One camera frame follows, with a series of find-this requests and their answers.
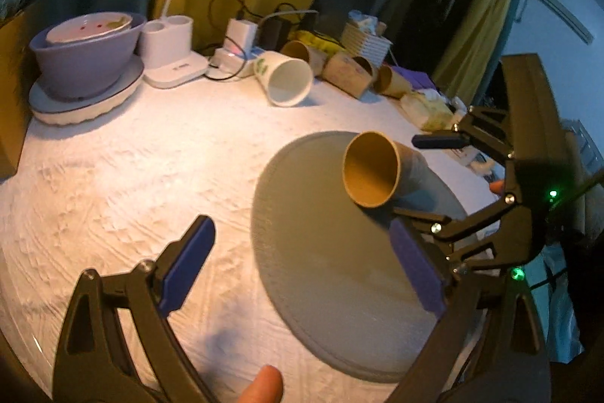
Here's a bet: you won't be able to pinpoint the round grey placemat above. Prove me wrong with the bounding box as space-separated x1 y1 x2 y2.
251 131 436 384

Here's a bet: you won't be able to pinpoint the black power adapter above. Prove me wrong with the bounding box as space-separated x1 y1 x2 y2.
257 16 292 51

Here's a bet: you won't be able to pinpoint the brown paper cup leftmost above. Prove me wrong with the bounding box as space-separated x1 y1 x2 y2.
280 40 328 77

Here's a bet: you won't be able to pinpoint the yellow tissue pack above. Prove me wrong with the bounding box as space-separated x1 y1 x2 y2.
399 92 468 132

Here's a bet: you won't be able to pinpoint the white desk lamp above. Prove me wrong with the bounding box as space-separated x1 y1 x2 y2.
137 0 209 90

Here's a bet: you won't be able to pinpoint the purple folder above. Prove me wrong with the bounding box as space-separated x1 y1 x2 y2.
394 65 436 91

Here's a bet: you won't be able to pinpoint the white scalloped plate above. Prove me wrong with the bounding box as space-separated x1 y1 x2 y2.
29 55 144 127

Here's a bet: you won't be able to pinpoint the white paper cup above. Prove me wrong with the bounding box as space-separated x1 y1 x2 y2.
253 51 314 107

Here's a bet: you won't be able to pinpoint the person's hand thumb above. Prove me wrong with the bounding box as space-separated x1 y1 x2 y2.
237 365 285 403

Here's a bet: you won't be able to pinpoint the white phone charger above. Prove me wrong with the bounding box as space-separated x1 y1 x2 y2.
223 19 258 55

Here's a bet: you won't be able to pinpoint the white textured tablecloth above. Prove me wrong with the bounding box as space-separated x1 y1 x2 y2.
0 73 502 403

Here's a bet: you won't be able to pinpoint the brown paper cup right rear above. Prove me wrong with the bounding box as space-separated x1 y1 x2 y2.
374 65 413 98

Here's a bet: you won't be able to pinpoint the white power strip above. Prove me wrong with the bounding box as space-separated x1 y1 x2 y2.
211 47 264 78

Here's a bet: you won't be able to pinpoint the purple bowl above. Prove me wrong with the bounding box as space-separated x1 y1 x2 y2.
29 13 146 101

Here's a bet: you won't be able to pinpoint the brown paper cup patterned middle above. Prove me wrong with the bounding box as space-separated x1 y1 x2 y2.
320 51 378 99

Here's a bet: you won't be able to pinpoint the yellow curtain right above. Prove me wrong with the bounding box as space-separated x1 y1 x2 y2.
433 0 520 105

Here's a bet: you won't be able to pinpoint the white lattice basket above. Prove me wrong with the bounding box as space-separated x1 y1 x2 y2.
341 22 392 68

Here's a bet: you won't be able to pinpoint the cardboard box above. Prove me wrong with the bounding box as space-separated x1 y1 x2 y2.
0 2 46 180

